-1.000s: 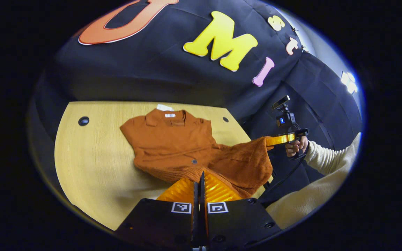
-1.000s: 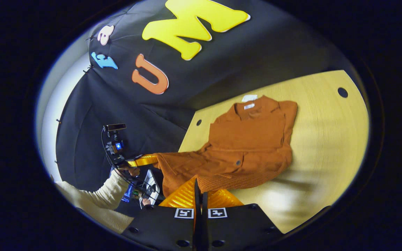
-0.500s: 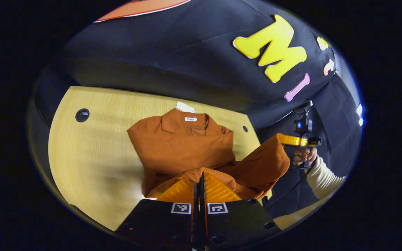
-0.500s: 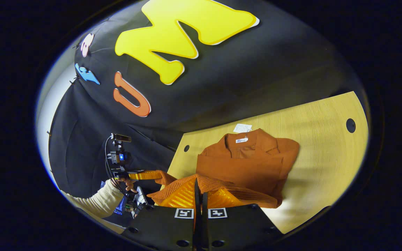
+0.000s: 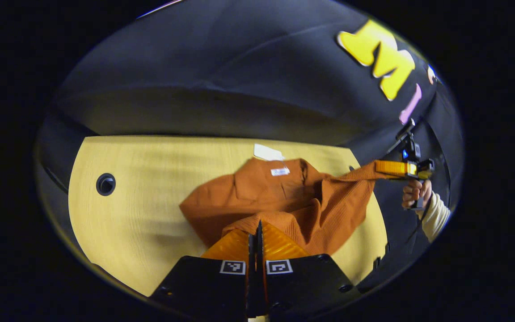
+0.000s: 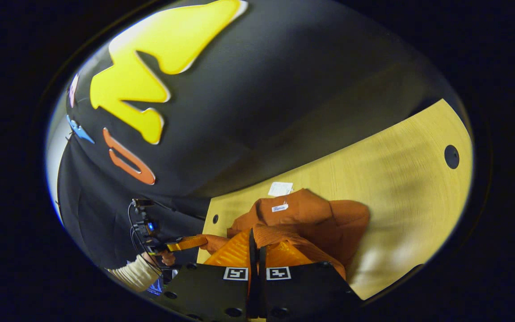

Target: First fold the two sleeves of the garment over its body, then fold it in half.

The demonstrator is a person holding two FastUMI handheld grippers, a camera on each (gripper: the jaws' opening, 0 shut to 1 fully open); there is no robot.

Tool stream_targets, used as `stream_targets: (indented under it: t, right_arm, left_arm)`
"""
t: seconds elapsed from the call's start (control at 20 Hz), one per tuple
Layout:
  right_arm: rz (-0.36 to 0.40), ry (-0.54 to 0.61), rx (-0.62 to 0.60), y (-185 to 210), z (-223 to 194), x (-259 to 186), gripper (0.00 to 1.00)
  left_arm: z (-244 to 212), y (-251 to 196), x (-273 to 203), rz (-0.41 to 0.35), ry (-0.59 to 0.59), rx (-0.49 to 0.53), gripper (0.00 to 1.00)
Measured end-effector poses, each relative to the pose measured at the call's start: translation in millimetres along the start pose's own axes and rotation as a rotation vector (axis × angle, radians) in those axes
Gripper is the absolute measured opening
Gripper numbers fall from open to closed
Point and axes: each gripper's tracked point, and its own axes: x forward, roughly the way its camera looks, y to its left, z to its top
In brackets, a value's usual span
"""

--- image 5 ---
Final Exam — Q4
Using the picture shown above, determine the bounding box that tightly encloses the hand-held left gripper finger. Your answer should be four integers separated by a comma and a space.
149, 220, 258, 322
257, 220, 354, 321

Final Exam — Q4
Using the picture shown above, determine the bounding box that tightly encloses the orange corduroy shirt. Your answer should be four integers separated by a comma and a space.
179, 143, 401, 258

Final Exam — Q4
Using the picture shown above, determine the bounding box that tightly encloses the black backdrop cloth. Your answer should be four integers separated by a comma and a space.
34, 0, 464, 293

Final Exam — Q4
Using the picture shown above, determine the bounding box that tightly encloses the black table cable grommet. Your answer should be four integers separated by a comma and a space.
96, 173, 116, 196

